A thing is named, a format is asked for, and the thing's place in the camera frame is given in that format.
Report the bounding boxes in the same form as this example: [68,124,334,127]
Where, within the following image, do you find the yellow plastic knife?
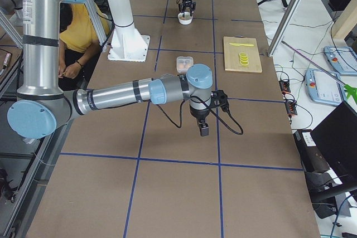
[229,42,254,47]

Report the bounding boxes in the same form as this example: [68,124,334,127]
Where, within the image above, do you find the white bowl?
[177,12,193,25]

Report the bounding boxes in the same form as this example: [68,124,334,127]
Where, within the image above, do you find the blue teach pendant far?
[324,46,356,76]

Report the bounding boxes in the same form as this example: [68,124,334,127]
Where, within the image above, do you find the blue teach pendant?
[324,46,356,76]
[305,68,347,106]

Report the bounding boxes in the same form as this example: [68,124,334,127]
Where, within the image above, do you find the black monitor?
[311,101,356,183]

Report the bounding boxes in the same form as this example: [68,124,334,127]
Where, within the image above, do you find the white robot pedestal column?
[108,0,150,62]

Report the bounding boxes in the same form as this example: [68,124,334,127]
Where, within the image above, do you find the wooden cutting board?
[223,36,262,73]

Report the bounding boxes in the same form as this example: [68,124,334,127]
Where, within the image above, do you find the blue teach pendant near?
[305,68,347,106]

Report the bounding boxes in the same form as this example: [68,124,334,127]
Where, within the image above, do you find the person in yellow shirt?
[58,3,102,91]

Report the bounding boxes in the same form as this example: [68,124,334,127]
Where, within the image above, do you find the aluminium frame post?
[267,0,301,57]

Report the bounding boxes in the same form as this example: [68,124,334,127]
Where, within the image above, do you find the lemon slices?
[239,52,249,67]

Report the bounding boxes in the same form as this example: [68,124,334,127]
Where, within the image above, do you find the clear plastic egg carton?
[176,56,194,73]

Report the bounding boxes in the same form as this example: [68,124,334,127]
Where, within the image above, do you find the grabber stick green handle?
[281,41,357,103]

